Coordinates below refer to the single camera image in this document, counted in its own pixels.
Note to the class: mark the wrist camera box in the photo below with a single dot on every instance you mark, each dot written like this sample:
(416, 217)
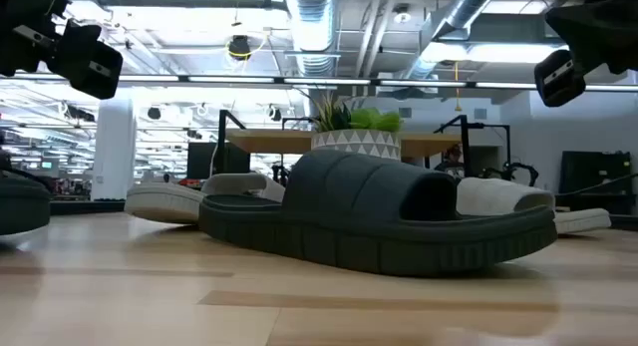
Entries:
(558, 82)
(85, 72)

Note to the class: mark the silver ventilation duct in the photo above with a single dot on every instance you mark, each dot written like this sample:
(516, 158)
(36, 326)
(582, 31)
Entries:
(448, 27)
(314, 27)

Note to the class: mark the black slide sandal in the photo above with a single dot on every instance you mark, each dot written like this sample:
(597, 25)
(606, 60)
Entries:
(20, 206)
(349, 211)

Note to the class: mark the wooden shelf with black legs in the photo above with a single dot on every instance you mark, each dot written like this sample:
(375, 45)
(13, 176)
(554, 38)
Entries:
(269, 141)

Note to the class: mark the white pillar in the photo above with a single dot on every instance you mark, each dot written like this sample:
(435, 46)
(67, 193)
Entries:
(113, 151)

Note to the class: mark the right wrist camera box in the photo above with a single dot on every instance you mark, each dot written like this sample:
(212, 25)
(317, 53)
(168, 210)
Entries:
(558, 82)

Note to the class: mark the black background monitor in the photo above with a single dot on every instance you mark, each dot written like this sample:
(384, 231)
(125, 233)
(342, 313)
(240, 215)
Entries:
(204, 159)

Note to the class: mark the person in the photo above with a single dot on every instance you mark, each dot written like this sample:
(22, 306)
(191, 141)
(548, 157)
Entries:
(452, 161)

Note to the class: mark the black background robot arm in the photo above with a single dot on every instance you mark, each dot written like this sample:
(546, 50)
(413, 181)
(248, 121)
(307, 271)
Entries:
(518, 171)

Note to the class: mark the grey slide sandal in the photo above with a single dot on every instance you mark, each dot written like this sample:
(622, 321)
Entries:
(498, 196)
(159, 201)

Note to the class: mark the green plant in patterned pot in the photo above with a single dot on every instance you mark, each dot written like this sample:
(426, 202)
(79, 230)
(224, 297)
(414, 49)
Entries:
(356, 144)

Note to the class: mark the black cabinet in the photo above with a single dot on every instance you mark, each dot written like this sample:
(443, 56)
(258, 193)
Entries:
(595, 176)

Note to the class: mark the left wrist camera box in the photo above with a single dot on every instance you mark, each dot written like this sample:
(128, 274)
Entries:
(85, 72)

